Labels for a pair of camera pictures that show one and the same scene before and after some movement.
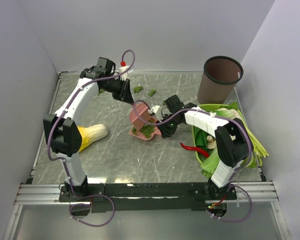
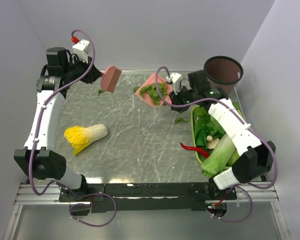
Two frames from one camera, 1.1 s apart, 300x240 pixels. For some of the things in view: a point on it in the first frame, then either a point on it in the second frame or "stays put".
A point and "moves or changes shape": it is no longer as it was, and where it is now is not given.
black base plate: x=174 y=197 stays put
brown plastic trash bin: x=221 y=75 stays put
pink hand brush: x=139 y=114 moves or changes shape
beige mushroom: x=211 y=142 stays put
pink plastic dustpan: x=147 y=132 → x=151 y=80
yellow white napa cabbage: x=89 y=133 stays put
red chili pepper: x=201 y=151 stays put
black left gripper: x=125 y=93 → x=92 y=75
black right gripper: x=166 y=132 → x=176 y=98
